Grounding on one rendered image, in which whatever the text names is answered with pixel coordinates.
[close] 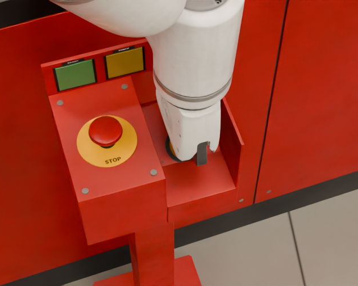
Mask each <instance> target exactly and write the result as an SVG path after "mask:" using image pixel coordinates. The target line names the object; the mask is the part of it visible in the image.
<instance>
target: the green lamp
mask: <svg viewBox="0 0 358 286"><path fill-rule="evenodd" d="M55 71H56V76H57V81H58V84H59V89H60V91H61V90H66V89H70V88H73V87H77V86H82V85H86V84H89V83H93V82H95V77H94V69H93V62H92V60H88V61H84V62H79V63H76V64H71V65H67V66H63V67H60V68H56V69H55Z"/></svg>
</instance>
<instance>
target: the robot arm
mask: <svg viewBox="0 0 358 286"><path fill-rule="evenodd" d="M49 1H51V2H53V3H55V4H57V5H59V6H60V7H62V8H64V9H66V10H68V11H70V12H72V13H74V14H75V15H77V16H79V17H81V18H82V19H85V20H87V21H88V22H91V23H92V24H94V25H96V26H98V27H100V28H102V29H104V30H106V31H109V32H111V33H114V34H116V35H120V36H125V37H145V38H146V39H147V41H148V42H149V44H150V46H151V48H152V52H153V80H154V83H155V86H156V98H157V102H158V105H159V109H160V112H161V115H162V117H163V121H164V124H165V127H166V130H167V132H168V135H169V138H170V141H171V144H172V146H173V150H174V152H175V155H176V158H178V159H180V160H181V161H185V160H189V159H191V158H192V157H193V158H194V160H195V163H196V165H197V166H200V165H204V164H207V145H208V146H209V148H210V151H213V153H214V152H215V151H216V149H217V147H218V144H219V137H220V112H221V111H220V100H221V99H222V98H223V97H224V96H225V95H226V93H227V92H228V90H229V88H230V86H231V81H232V74H233V70H234V63H235V57H236V50H237V46H238V39H239V32H240V26H241V22H242V15H243V9H244V1H245V0H49Z"/></svg>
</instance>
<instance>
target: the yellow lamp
mask: <svg viewBox="0 0 358 286"><path fill-rule="evenodd" d="M106 62H107V71H108V76H109V78H114V77H118V76H121V75H125V74H130V73H134V72H138V71H141V70H144V69H143V50H142V47H141V48H136V49H132V50H129V51H125V52H120V53H116V54H111V55H108V56H106Z"/></svg>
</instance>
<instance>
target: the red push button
mask: <svg viewBox="0 0 358 286"><path fill-rule="evenodd" d="M122 133H123V129H122V126H121V124H120V122H119V121H118V120H117V119H115V118H114V117H111V116H101V117H98V118H96V119H95V120H94V121H93V122H92V123H91V125H90V127H89V137H90V139H91V140H92V141H93V142H94V143H95V144H97V145H99V146H100V147H102V148H105V149H108V148H111V147H113V146H114V145H115V143H116V142H117V141H119V139H120V138H121V136H122Z"/></svg>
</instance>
